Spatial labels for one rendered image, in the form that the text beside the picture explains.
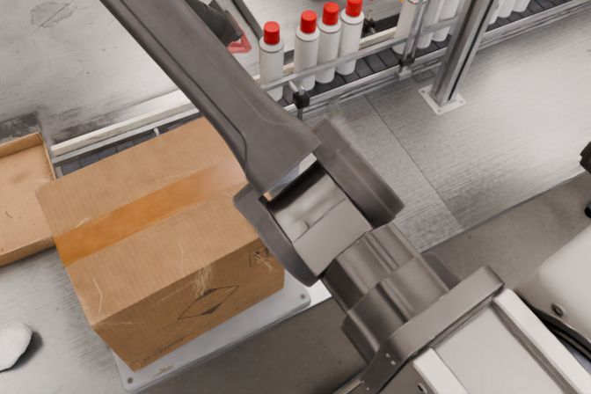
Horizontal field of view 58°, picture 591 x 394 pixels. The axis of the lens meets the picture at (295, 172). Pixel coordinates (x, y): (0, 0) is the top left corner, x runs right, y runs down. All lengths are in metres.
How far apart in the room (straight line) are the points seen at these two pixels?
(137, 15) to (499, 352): 0.33
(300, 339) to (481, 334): 1.56
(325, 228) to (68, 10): 1.30
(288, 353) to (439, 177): 0.90
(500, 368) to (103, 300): 0.55
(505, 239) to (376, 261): 1.84
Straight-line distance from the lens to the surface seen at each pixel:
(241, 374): 1.86
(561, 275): 0.35
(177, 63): 0.41
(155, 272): 0.77
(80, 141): 1.18
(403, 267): 0.36
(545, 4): 1.65
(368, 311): 0.36
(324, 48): 1.18
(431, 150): 1.26
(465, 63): 1.27
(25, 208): 1.22
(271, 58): 1.11
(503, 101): 1.41
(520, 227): 2.25
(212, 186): 0.82
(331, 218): 0.39
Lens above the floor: 1.81
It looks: 57 degrees down
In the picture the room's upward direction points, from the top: 4 degrees clockwise
